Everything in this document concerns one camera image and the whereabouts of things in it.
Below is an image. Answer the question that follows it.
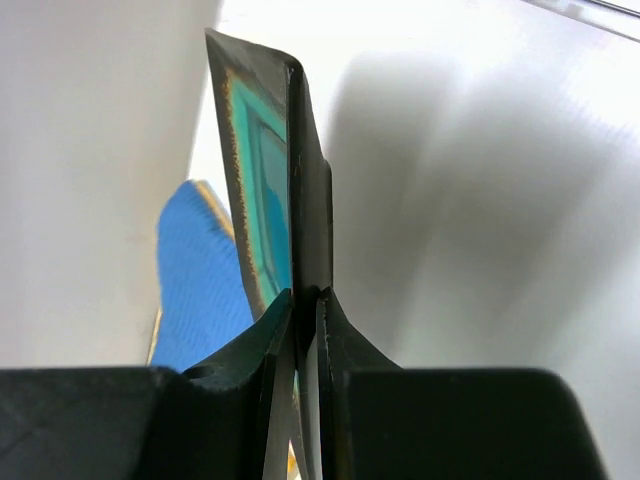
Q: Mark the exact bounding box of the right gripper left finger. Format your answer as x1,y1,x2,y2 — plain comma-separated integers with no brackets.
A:
1,291,294,479

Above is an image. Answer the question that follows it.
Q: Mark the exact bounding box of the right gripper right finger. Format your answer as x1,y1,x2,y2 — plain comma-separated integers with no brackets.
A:
316,290,607,479

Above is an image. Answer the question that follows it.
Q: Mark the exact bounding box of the blue Pikachu placemat cloth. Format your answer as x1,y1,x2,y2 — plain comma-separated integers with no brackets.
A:
147,180,253,372

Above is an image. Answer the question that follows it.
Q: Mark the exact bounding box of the square green ceramic plate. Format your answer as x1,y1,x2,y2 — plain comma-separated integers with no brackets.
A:
205,29,333,479

